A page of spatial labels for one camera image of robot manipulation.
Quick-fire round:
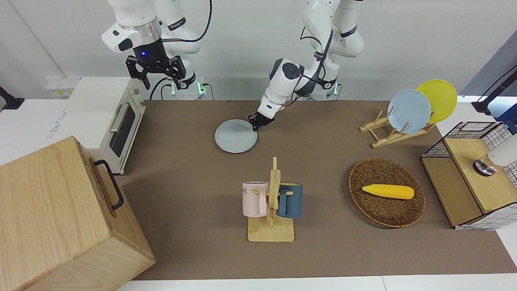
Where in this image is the white cylinder with metal ring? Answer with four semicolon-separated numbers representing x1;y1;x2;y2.
473;135;517;177

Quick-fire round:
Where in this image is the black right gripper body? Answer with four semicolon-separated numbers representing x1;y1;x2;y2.
126;52;187;84

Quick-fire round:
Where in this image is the wooden plate rack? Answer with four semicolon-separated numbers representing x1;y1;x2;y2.
359;110;437;149

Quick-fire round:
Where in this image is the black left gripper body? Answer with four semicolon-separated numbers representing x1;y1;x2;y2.
248;112;276;127

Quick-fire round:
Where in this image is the black cabinet handle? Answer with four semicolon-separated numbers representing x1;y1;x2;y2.
93;159;124;211

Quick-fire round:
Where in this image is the brown wicker basket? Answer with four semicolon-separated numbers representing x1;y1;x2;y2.
349;158;426;229

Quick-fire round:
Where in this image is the white wall power strip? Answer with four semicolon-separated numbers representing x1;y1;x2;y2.
45;78;80;97

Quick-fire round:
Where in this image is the wire and wood shelf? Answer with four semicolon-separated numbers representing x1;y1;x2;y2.
420;121;517;231

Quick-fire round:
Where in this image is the wooden cabinet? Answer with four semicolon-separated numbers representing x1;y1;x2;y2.
0;135;156;291

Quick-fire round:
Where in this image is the gray round plate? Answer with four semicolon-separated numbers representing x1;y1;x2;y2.
214;119;258;154

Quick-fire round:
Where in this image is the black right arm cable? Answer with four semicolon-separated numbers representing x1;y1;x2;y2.
161;0;213;43

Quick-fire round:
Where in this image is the white toaster oven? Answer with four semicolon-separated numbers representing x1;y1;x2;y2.
46;76;146;175

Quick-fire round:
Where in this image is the yellow plate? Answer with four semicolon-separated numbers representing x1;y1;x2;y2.
416;79;458;124

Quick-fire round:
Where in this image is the yellow corn cob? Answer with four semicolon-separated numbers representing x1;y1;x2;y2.
361;184;415;200

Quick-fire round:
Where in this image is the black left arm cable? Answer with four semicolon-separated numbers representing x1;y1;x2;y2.
300;26;336;90

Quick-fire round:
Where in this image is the light blue plate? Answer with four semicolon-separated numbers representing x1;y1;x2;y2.
387;89;432;135

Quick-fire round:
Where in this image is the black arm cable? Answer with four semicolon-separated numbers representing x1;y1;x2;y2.
300;26;336;90
161;0;213;43

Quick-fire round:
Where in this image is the pink mug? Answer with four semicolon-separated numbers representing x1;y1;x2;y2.
242;181;269;217

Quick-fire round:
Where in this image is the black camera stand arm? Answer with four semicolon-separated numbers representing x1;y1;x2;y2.
0;86;25;111
471;65;517;114

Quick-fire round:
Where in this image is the dark blue mug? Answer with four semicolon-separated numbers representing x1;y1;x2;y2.
276;183;303;219

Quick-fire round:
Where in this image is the wooden mug tree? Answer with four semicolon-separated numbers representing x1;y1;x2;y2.
247;156;296;243

